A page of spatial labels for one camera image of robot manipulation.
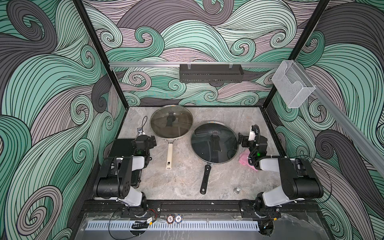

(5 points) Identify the pink microfibre cloth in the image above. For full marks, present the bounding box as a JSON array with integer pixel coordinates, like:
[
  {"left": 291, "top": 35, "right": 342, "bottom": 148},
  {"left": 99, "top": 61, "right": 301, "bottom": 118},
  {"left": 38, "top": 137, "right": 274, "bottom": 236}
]
[{"left": 239, "top": 149, "right": 258, "bottom": 172}]

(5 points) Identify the glass lid of black pan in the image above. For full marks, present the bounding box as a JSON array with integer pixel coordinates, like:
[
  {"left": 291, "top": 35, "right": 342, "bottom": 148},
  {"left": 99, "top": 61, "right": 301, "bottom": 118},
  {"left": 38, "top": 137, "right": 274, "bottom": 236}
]
[{"left": 190, "top": 121, "right": 240, "bottom": 165}]

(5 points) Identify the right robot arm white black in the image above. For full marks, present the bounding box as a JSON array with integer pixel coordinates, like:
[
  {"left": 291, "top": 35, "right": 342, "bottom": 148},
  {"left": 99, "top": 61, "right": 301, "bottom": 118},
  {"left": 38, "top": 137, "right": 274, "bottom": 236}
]
[{"left": 239, "top": 132, "right": 324, "bottom": 208}]

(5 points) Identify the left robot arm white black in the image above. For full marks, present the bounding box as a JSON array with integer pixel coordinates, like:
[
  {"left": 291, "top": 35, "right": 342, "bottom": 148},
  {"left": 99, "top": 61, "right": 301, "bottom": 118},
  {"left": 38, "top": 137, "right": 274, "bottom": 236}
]
[{"left": 94, "top": 135, "right": 157, "bottom": 210}]

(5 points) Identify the black hard case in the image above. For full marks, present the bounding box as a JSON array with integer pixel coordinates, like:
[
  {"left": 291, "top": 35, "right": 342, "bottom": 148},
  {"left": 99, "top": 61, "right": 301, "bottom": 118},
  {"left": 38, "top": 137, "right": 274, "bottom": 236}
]
[{"left": 106, "top": 138, "right": 143, "bottom": 189}]

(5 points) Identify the round button pair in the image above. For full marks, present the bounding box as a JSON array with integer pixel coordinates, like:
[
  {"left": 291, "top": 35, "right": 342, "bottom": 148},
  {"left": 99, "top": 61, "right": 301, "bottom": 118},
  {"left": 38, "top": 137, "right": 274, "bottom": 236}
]
[{"left": 166, "top": 215, "right": 183, "bottom": 224}]

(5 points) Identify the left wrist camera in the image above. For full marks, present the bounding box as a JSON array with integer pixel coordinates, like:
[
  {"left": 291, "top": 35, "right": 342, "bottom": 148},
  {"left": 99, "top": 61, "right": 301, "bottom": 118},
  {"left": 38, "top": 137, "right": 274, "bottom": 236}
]
[{"left": 137, "top": 127, "right": 145, "bottom": 136}]

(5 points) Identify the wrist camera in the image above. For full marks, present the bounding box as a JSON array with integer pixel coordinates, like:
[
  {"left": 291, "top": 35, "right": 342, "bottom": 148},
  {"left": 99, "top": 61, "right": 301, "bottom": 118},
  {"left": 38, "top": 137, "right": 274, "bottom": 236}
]
[
  {"left": 137, "top": 127, "right": 145, "bottom": 136},
  {"left": 248, "top": 125, "right": 261, "bottom": 143}
]

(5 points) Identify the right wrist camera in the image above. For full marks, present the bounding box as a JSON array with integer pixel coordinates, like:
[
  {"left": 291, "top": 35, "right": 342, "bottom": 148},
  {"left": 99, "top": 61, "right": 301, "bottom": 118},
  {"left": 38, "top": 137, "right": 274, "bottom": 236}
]
[{"left": 248, "top": 125, "right": 261, "bottom": 143}]

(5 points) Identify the brown pan with cream handle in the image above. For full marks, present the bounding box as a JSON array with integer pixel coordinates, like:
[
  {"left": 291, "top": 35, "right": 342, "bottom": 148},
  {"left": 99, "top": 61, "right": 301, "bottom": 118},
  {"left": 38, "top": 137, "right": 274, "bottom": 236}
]
[{"left": 149, "top": 104, "right": 194, "bottom": 171}]

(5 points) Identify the black pan with black handle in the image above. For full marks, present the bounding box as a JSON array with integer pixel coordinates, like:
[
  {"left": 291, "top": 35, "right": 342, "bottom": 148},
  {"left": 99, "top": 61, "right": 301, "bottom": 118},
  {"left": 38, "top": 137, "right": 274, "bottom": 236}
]
[{"left": 190, "top": 121, "right": 240, "bottom": 195}]

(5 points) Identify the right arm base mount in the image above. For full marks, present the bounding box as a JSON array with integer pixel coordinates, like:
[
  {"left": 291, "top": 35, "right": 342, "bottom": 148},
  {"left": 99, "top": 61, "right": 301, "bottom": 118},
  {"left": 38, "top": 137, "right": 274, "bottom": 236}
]
[{"left": 239, "top": 199, "right": 281, "bottom": 220}]

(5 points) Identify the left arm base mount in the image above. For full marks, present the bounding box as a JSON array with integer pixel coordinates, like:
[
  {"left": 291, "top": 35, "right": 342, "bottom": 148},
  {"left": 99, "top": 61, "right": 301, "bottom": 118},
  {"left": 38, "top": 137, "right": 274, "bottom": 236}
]
[{"left": 121, "top": 200, "right": 162, "bottom": 219}]

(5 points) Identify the clear plastic wall box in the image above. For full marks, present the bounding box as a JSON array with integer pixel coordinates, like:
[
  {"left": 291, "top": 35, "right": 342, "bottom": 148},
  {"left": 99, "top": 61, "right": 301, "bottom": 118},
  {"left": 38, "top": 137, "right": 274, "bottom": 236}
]
[{"left": 272, "top": 60, "right": 316, "bottom": 109}]

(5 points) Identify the black wall shelf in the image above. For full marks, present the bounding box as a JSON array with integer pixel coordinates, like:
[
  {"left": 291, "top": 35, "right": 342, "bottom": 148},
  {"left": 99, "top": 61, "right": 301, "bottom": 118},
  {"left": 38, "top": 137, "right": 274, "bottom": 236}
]
[{"left": 179, "top": 65, "right": 244, "bottom": 84}]

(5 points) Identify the aluminium rail back wall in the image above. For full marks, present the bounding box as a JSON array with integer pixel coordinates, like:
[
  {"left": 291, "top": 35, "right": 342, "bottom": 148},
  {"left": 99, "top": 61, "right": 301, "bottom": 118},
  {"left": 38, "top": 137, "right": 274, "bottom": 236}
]
[{"left": 109, "top": 61, "right": 281, "bottom": 68}]

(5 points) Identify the aluminium rail wall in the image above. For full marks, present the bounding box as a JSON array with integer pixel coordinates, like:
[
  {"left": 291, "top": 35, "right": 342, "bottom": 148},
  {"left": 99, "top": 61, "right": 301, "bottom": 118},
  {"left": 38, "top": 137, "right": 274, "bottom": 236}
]
[
  {"left": 296, "top": 63, "right": 384, "bottom": 175},
  {"left": 109, "top": 61, "right": 281, "bottom": 68}
]

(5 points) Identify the white slotted cable duct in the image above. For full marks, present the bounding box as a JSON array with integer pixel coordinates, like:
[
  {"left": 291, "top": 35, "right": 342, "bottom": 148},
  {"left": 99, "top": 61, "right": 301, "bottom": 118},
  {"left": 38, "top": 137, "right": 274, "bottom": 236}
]
[{"left": 85, "top": 220, "right": 260, "bottom": 232}]

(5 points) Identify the aluminium rail right wall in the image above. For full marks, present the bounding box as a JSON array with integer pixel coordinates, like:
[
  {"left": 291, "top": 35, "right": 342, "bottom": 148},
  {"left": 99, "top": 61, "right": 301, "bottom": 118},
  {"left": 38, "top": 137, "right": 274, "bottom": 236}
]
[{"left": 296, "top": 63, "right": 384, "bottom": 175}]

